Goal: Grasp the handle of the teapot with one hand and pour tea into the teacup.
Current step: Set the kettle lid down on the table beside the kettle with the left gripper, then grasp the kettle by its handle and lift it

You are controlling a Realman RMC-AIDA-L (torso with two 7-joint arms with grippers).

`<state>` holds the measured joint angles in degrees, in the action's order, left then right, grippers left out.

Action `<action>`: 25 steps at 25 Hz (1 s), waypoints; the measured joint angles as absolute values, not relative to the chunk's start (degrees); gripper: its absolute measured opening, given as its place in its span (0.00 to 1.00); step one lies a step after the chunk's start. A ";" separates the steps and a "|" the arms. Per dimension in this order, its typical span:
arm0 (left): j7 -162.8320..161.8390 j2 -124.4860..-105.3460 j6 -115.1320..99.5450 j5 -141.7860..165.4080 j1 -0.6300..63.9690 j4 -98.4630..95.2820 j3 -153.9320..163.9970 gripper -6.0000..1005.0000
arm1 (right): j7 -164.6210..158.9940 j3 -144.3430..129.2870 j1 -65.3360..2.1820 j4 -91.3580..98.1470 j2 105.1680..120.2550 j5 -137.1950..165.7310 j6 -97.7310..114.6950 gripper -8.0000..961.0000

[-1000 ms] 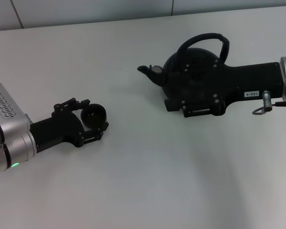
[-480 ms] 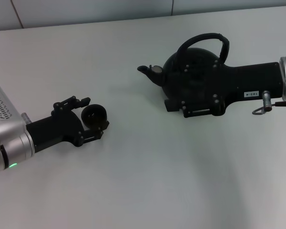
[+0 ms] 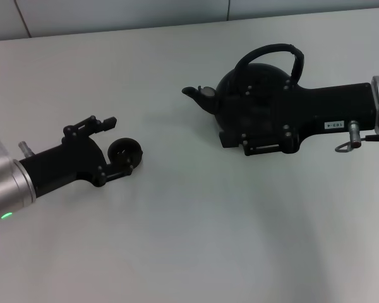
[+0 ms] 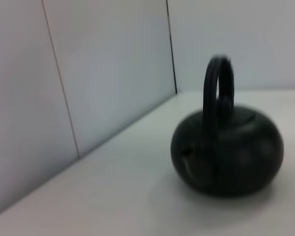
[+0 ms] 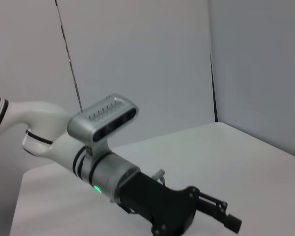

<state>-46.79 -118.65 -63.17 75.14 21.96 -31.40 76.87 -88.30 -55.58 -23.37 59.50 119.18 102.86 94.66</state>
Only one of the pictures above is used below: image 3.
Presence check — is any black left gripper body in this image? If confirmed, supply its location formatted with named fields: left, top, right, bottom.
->
left=18, top=134, right=111, bottom=201

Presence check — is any black small teacup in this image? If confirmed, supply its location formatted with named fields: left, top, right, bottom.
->
left=106, top=138, right=144, bottom=169

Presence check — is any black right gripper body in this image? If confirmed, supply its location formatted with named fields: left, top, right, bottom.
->
left=280, top=80, right=379, bottom=156

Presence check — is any black round teapot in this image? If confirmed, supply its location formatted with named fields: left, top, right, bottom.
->
left=181, top=43, right=305, bottom=143

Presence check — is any grey right gripper cable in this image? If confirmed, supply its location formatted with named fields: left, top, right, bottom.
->
left=334, top=119, right=379, bottom=153

